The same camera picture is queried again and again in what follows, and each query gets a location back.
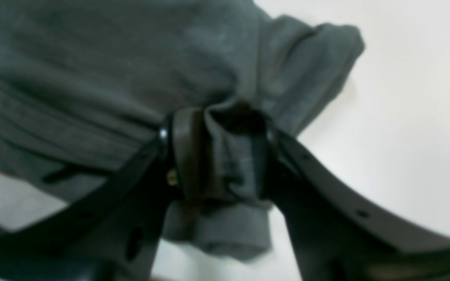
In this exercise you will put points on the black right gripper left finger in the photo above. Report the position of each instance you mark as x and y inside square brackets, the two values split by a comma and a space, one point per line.
[113, 233]

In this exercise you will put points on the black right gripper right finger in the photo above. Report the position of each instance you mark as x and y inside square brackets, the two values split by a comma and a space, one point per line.
[337, 234]

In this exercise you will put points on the dark grey t-shirt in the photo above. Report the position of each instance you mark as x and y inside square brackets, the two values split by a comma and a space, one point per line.
[85, 83]

